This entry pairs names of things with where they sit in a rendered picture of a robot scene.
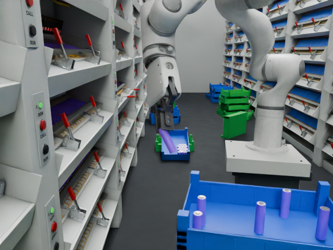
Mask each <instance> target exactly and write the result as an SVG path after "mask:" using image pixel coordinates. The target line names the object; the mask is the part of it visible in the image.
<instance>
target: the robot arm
mask: <svg viewBox="0 0 333 250"><path fill-rule="evenodd" d="M206 1H207V0H149V1H147V2H145V3H143V4H142V6H141V8H140V21H141V38H142V56H143V64H144V65H145V68H146V69H147V102H148V105H149V106H150V107H151V113H154V117H155V123H156V133H159V131H158V129H160V128H161V130H167V131H168V132H169V130H174V123H173V114H172V113H173V111H174V110H173V104H174V102H175V100H177V99H178V98H179V97H180V95H181V86H180V79H179V73H178V68H177V64H176V51H175V40H174V38H175V32H176V29H177V28H178V26H179V24H180V23H181V21H182V20H183V19H184V17H185V16H186V15H187V14H193V13H195V12H196V11H198V10H199V9H200V8H201V7H202V5H203V4H204V3H205V2H206ZM273 1H274V0H215V5H216V8H217V10H218V12H219V13H220V14H221V16H223V17H224V18H225V19H226V20H228V21H230V22H231V23H233V24H235V25H236V26H238V27H239V28H240V29H241V30H242V31H243V32H244V33H245V35H246V37H247V39H248V42H249V44H250V47H251V59H250V63H249V74H250V75H251V77H252V78H253V79H255V80H258V81H274V82H277V84H276V86H275V87H274V88H272V89H270V90H267V91H264V92H262V93H260V94H259V95H258V99H257V108H256V119H255V131H254V141H250V142H247V143H246V145H245V146H246V147H247V148H248V149H251V150H254V151H258V152H263V153H286V152H288V151H289V148H288V147H287V146H286V145H285V139H284V140H282V128H283V118H284V109H285V101H286V97H287V94H288V93H289V91H290V89H291V88H292V87H293V86H294V85H295V84H296V83H297V82H298V81H299V80H300V79H301V77H302V76H303V74H304V71H305V63H304V60H303V59H302V57H301V56H299V55H296V54H268V52H269V51H270V50H271V49H272V47H273V46H274V43H275V34H274V30H273V28H272V25H271V22H270V20H269V19H268V17H267V16H266V15H265V14H263V13H261V12H260V11H258V10H256V9H255V8H261V7H266V6H268V5H270V4H271V3H272V2H273ZM158 108H161V109H158Z"/></svg>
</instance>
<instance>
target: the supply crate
mask: <svg viewBox="0 0 333 250"><path fill-rule="evenodd" d="M199 176H200V172H199V171H191V173H190V186H189V189H188V192H187V196H186V199H185V202H184V206H183V209H182V210H179V211H178V214H177V250H333V202H332V200H331V199H330V197H329V193H330V187H331V186H330V184H329V183H328V182H323V181H318V187H317V191H314V190H302V189H291V188H289V190H291V198H290V206H289V215H288V218H287V219H284V218H281V217H280V216H279V213H280V203H281V194H282V189H284V188H280V187H265V186H254V185H243V184H231V183H220V182H210V181H200V180H199ZM199 195H204V196H205V197H206V219H205V226H204V227H202V229H194V228H192V226H193V212H194V211H197V196H199ZM258 201H262V202H265V203H266V213H265V223H264V232H263V234H257V233H255V232H254V226H255V214H256V203H257V202H258ZM320 206H325V207H328V208H329V209H330V216H329V222H328V229H327V235H326V239H325V240H323V241H322V240H318V239H317V238H316V237H315V234H316V227H317V221H318V214H319V207H320Z"/></svg>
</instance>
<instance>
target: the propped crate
mask: <svg viewBox="0 0 333 250"><path fill-rule="evenodd" d="M187 130H188V128H187V127H185V130H169V135H170V137H171V139H172V141H173V143H174V145H175V147H176V149H177V146H178V145H179V144H183V145H184V144H186V145H187V149H188V150H187V154H177V151H175V152H173V153H171V154H170V152H169V150H168V148H167V146H166V144H165V143H164V141H163V139H162V160H189V159H190V150H189V141H188V131H187Z"/></svg>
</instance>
